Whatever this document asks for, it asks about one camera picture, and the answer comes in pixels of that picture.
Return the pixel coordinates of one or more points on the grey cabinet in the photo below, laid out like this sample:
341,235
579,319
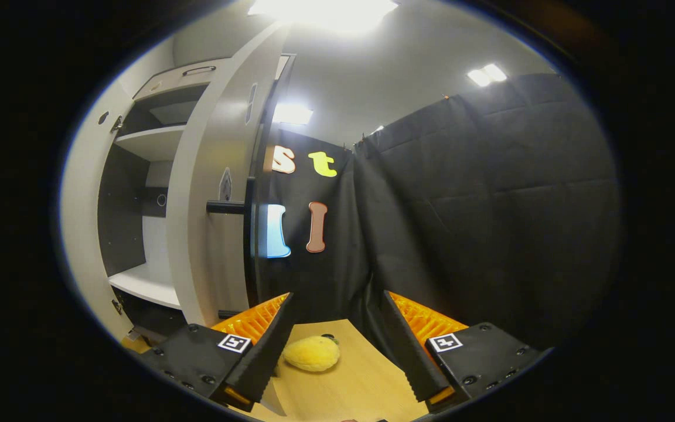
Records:
138,140

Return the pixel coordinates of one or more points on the grey cabinet door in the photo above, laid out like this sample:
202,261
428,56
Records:
82,205
208,146

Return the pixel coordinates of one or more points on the yellow round sponge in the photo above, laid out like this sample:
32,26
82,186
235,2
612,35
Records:
312,353

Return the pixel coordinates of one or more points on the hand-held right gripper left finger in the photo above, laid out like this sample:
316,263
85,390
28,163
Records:
267,346

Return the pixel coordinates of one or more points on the grey cabinet drawer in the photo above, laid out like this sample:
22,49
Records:
167,83

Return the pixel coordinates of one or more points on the small white flat object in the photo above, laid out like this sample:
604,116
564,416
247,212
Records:
133,335

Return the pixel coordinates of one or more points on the black backdrop cloth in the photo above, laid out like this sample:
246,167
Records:
490,205

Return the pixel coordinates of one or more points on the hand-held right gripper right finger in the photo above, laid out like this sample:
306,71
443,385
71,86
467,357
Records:
411,346

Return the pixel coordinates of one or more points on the large ceiling light panel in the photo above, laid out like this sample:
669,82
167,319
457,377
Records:
323,13

